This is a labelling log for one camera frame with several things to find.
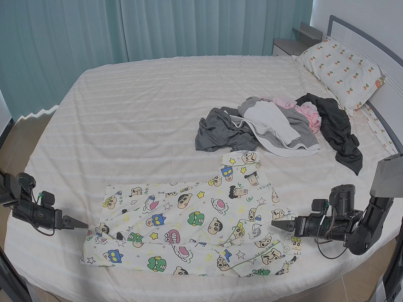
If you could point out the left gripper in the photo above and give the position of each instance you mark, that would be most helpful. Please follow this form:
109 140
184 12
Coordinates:
47 218

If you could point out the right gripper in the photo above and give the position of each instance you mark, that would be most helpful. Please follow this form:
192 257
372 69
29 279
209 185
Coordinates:
307 226

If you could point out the white printed pyjama top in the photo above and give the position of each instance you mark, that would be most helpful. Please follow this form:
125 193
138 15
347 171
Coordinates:
189 225

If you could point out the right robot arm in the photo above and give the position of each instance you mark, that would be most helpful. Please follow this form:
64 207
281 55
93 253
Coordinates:
362 228

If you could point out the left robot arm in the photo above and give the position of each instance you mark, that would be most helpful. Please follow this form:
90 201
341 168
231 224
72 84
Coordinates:
22 184

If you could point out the bed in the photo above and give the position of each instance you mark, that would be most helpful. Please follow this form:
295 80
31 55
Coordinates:
126 121

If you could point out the black garment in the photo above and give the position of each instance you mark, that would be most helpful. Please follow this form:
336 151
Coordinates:
337 121

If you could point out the grey and white garment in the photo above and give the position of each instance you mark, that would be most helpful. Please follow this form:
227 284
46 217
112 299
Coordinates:
270 121

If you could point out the pink garment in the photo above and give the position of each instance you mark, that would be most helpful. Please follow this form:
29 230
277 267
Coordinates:
310 115

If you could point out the dark grey garment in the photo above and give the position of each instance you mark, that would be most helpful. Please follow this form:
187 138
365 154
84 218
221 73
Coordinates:
217 134

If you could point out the white printed pillow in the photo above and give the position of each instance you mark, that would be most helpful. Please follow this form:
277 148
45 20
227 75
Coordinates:
340 71

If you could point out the grey bedside table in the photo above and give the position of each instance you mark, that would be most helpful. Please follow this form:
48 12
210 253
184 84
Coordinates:
286 46

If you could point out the blue-green curtain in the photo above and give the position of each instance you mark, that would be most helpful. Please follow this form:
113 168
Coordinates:
63 27
220 17

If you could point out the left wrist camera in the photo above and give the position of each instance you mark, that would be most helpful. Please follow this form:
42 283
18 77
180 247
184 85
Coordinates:
48 198

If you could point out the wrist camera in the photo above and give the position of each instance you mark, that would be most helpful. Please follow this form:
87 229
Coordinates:
48 198
319 207

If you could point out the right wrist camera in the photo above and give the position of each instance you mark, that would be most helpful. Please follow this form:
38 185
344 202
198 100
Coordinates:
319 207

